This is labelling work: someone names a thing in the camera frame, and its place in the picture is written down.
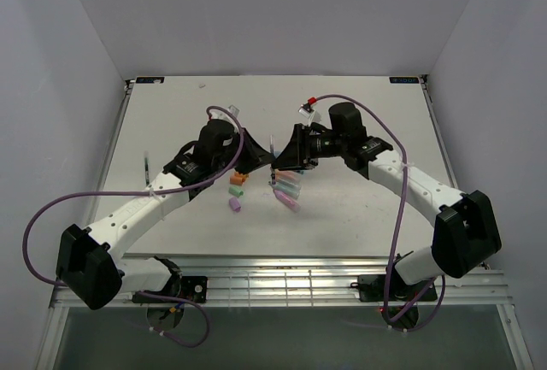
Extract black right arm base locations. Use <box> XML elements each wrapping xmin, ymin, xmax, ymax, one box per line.
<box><xmin>350</xmin><ymin>274</ymin><xmax>438</xmax><ymax>302</ymax></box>

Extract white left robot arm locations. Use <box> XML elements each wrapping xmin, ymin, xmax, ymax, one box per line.
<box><xmin>56</xmin><ymin>119</ymin><xmax>274</xmax><ymax>310</ymax></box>

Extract orange pink highlighter pen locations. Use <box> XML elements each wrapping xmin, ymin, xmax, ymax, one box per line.
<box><xmin>276</xmin><ymin>171</ymin><xmax>300</xmax><ymax>182</ymax></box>

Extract purple pink highlighter cap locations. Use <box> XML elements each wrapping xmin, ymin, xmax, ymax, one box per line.
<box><xmin>228</xmin><ymin>197</ymin><xmax>241</xmax><ymax>213</ymax></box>

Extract blue label sticker right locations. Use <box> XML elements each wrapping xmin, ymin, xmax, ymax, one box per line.
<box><xmin>389</xmin><ymin>76</ymin><xmax>420</xmax><ymax>84</ymax></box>

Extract salmon orange marker cap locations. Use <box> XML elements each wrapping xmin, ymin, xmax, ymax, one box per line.
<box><xmin>229</xmin><ymin>174</ymin><xmax>247</xmax><ymax>185</ymax></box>

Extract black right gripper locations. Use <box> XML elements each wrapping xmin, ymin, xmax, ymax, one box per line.
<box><xmin>272</xmin><ymin>123</ymin><xmax>347</xmax><ymax>171</ymax></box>

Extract purple thin gel pen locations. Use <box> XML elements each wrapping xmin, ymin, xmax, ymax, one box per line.
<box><xmin>269</xmin><ymin>134</ymin><xmax>276</xmax><ymax>186</ymax></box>

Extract two thin pens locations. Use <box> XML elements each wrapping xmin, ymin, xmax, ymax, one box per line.
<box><xmin>144</xmin><ymin>151</ymin><xmax>150</xmax><ymax>186</ymax></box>

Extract blue label sticker left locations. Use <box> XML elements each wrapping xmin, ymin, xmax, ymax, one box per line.
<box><xmin>135</xmin><ymin>76</ymin><xmax>165</xmax><ymax>85</ymax></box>

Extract green highlighter cap piece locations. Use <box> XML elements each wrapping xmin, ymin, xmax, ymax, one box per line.
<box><xmin>228</xmin><ymin>185</ymin><xmax>244</xmax><ymax>197</ymax></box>

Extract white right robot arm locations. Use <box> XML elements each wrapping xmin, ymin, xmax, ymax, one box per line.
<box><xmin>273</xmin><ymin>102</ymin><xmax>502</xmax><ymax>299</ymax></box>

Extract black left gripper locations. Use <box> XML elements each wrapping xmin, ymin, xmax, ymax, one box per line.
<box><xmin>213</xmin><ymin>127</ymin><xmax>275</xmax><ymax>174</ymax></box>

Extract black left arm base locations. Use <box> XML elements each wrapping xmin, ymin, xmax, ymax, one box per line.
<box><xmin>131</xmin><ymin>275</ymin><xmax>208</xmax><ymax>304</ymax></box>

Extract orange capped marker pen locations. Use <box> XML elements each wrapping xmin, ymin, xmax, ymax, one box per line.
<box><xmin>276</xmin><ymin>179</ymin><xmax>301</xmax><ymax>192</ymax></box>

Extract blue label sticker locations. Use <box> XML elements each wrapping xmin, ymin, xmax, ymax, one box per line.
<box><xmin>135</xmin><ymin>76</ymin><xmax>165</xmax><ymax>85</ymax></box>
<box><xmin>389</xmin><ymin>76</ymin><xmax>420</xmax><ymax>84</ymax></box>

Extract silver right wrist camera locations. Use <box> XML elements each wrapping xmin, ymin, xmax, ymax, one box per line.
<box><xmin>298</xmin><ymin>97</ymin><xmax>321</xmax><ymax>126</ymax></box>

